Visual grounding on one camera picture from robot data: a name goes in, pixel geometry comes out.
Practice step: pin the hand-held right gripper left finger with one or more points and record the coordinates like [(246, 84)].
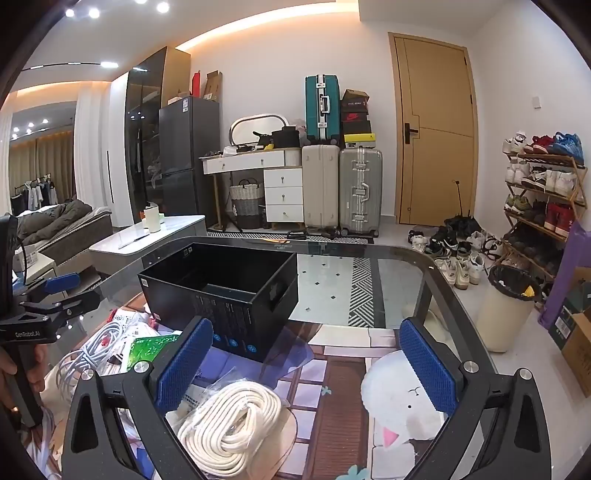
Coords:
[(184, 364)]

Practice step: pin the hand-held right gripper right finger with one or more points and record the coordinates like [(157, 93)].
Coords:
[(427, 364)]

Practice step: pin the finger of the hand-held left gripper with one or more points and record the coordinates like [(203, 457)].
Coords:
[(62, 282), (78, 302)]

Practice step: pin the green white packet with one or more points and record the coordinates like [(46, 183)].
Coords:
[(147, 348)]

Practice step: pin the white red-edged packet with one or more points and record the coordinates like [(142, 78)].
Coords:
[(127, 319)]

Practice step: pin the black storage box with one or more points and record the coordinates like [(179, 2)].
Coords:
[(231, 318)]

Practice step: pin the person's left hand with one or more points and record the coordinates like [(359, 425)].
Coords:
[(36, 360)]

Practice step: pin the bed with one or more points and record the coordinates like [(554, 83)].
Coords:
[(92, 226)]

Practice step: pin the dark green duvet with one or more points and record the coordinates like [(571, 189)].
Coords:
[(60, 217)]

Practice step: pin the thin dark pen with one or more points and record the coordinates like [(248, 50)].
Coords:
[(135, 240)]

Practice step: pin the cream trash bin black liner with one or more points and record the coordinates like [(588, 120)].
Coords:
[(503, 318)]

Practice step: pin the clothes rack with clothes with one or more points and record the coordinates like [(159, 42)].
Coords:
[(34, 194)]

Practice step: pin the printed table mat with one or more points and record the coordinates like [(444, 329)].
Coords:
[(332, 397)]

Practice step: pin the pile of worn sneakers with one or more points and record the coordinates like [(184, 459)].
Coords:
[(466, 272)]

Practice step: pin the pale cup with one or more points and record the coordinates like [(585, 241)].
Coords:
[(151, 220)]

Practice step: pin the white coffee table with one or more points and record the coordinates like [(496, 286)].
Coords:
[(175, 227)]

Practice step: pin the brown curtain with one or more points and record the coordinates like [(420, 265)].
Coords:
[(55, 157)]

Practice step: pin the black white patterned rug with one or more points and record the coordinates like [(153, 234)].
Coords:
[(323, 277)]

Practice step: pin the white curtain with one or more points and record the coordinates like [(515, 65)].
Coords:
[(92, 147)]

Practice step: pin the dark green box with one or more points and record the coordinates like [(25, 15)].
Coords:
[(565, 323)]

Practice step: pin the black umbrella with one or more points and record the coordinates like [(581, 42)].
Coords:
[(461, 222)]

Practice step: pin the brown cardboard box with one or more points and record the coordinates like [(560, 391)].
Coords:
[(579, 350)]

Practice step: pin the white wardrobe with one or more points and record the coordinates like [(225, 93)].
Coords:
[(119, 138)]

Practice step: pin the tall dark glass cabinet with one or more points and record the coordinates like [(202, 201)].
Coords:
[(143, 138)]

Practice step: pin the purple rolled mat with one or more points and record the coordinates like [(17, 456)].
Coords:
[(570, 267)]

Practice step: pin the small black device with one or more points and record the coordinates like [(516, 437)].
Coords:
[(300, 235)]

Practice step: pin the woven laundry basket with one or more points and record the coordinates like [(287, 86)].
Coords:
[(247, 198)]

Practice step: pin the dark grey fridge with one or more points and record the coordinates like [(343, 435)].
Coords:
[(184, 152)]

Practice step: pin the silver suitcase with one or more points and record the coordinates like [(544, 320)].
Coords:
[(351, 184)]

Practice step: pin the white dressing table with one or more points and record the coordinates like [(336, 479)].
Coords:
[(284, 196)]

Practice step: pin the wooden shoe rack with shoes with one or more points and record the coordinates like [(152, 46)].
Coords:
[(561, 217)]

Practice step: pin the wooden door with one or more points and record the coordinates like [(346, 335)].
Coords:
[(438, 161)]

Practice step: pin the beige suitcase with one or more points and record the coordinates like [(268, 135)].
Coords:
[(321, 184)]

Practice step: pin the yellow black box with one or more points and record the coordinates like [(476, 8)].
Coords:
[(360, 138)]

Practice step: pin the flat cardboard carton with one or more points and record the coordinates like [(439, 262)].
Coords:
[(212, 87)]

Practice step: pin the plain black shoe box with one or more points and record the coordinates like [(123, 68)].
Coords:
[(358, 128)]

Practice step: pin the oval mirror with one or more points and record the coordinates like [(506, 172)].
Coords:
[(256, 127)]

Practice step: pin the black bag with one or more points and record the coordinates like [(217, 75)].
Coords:
[(285, 137)]

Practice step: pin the teal suitcase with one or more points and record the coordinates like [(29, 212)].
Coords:
[(314, 124)]

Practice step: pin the black shoe box brown lid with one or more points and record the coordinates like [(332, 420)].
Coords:
[(353, 105)]

